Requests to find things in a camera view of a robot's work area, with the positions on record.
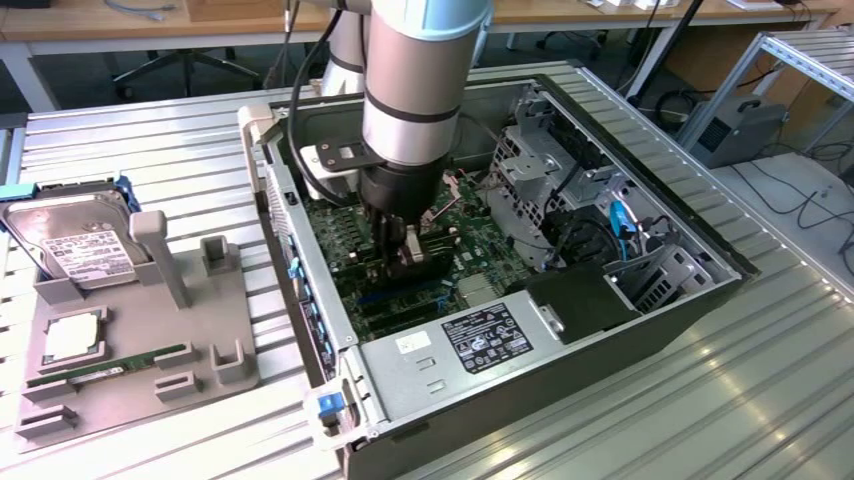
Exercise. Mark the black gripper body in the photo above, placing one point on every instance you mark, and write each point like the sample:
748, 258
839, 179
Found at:
400, 190

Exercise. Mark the black graphics card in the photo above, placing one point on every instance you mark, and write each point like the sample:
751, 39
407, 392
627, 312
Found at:
413, 280

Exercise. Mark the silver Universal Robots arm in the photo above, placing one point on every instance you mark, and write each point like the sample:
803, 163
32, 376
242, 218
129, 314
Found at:
413, 75

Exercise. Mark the open metal socket cover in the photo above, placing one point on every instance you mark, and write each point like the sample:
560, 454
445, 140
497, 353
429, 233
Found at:
452, 187

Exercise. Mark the green motherboard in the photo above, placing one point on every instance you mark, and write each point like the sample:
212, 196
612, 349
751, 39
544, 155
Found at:
480, 235

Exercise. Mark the silver chipset heatsink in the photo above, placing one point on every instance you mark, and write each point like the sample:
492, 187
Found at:
475, 290

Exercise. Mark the black expansion slot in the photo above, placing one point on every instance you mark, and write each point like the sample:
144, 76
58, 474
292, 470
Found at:
403, 319

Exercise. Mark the perforated metal disk bay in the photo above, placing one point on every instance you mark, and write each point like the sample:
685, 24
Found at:
527, 165

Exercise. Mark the silver power supply unit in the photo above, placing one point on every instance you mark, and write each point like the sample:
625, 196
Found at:
427, 370

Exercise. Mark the black plastic shroud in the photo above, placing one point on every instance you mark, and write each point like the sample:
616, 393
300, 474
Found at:
580, 300

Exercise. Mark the blue case latch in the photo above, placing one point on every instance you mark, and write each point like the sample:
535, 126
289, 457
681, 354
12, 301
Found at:
328, 404

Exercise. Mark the open black PC case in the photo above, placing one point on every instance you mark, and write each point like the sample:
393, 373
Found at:
600, 360

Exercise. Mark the grey parts rack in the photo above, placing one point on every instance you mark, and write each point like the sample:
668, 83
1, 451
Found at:
133, 320

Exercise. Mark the black office chair base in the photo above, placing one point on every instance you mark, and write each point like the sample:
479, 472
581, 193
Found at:
186, 62

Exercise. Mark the brown cardboard box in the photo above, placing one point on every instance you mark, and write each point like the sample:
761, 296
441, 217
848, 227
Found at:
226, 10

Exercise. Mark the silver hard disk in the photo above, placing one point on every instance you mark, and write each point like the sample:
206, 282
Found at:
60, 225

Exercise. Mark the black slanted pole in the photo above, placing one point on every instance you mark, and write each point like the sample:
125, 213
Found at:
664, 47

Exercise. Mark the loose green RAM stick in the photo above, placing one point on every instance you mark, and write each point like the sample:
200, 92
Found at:
100, 371

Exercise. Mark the silver CPU chip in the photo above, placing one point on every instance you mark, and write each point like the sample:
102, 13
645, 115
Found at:
69, 337

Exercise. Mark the blue disk carrier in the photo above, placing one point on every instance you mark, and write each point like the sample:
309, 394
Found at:
16, 192

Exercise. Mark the wooden desk with box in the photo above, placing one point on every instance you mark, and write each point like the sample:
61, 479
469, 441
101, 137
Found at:
66, 27

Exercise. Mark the long wooden desk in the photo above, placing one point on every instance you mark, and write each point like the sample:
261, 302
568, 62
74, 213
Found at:
733, 17

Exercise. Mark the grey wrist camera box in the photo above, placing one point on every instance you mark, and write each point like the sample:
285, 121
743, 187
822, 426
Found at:
333, 152

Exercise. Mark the aluminium slat frame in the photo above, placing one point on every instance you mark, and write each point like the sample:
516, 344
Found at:
800, 55

